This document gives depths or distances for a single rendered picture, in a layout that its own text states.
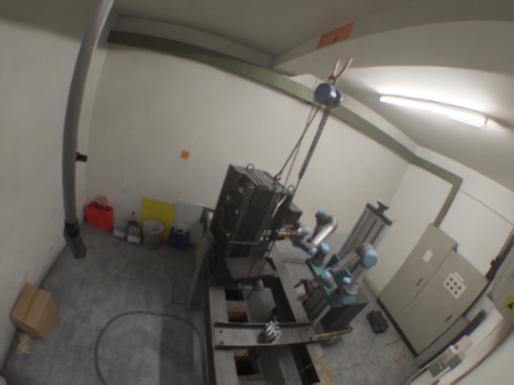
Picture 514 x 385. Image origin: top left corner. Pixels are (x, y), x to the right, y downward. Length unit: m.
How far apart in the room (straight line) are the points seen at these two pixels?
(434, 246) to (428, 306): 0.94
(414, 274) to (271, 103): 3.40
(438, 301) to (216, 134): 3.96
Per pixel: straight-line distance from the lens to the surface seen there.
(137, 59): 2.85
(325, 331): 2.69
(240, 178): 1.87
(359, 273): 1.75
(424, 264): 3.82
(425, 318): 3.85
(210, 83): 2.64
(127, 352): 2.30
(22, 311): 2.43
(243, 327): 1.81
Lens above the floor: 2.15
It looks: 20 degrees down
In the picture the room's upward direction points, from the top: 22 degrees clockwise
